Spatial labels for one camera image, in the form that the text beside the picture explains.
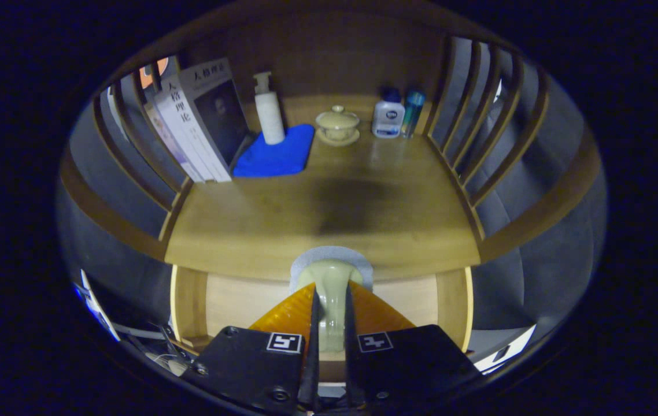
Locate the white pump bottle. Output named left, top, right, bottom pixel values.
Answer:
left=253, top=71, right=286, bottom=146

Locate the black backdrop cloth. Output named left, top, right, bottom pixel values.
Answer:
left=56, top=38, right=607, bottom=347

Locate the beige lidded tea bowl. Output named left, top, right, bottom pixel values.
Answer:
left=315, top=105, right=361, bottom=147

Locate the grey book with dark cover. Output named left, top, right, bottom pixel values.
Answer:
left=178, top=57, right=252, bottom=183

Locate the pale green grey sponge brush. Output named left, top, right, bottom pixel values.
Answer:
left=289, top=246, right=375, bottom=354

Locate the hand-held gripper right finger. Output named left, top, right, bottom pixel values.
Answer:
left=343, top=281, right=485, bottom=410

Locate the pale purple book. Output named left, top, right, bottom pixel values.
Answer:
left=143, top=101, right=205, bottom=184

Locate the teal bottle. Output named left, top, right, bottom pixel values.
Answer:
left=401, top=90, right=426, bottom=139

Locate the wooden drawer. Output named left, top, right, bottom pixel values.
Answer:
left=170, top=265, right=474, bottom=382

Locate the wooden countertop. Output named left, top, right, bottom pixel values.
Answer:
left=164, top=124, right=483, bottom=282

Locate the white book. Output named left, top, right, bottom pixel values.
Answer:
left=153, top=78, right=217, bottom=183

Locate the blue folded cloth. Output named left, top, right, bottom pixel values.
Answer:
left=232, top=123, right=316, bottom=179

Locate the white and blue object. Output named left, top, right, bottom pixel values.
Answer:
left=73, top=269, right=121, bottom=343

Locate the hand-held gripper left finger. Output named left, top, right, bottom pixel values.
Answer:
left=182, top=282, right=321, bottom=412

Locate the white lotion bottle blue cap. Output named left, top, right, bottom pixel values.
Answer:
left=371, top=87, right=406, bottom=139

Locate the white panel with black marks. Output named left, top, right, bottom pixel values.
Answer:
left=474, top=324, right=538, bottom=373

